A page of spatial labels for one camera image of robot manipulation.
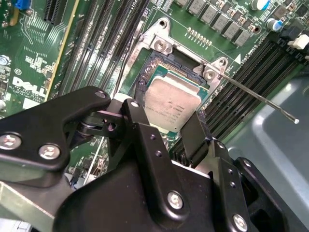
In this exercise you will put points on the metal locking lever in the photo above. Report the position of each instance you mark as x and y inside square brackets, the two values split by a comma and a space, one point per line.
[123, 66]
[260, 98]

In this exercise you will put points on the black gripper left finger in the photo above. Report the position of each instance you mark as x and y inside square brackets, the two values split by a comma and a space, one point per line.
[31, 120]

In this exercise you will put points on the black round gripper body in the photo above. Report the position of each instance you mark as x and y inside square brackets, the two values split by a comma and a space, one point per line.
[108, 205]

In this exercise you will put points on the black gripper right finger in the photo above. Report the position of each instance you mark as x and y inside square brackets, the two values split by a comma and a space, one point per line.
[195, 137]

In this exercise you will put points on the silver CPU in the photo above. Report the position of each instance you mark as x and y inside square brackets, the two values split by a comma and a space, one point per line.
[172, 101]

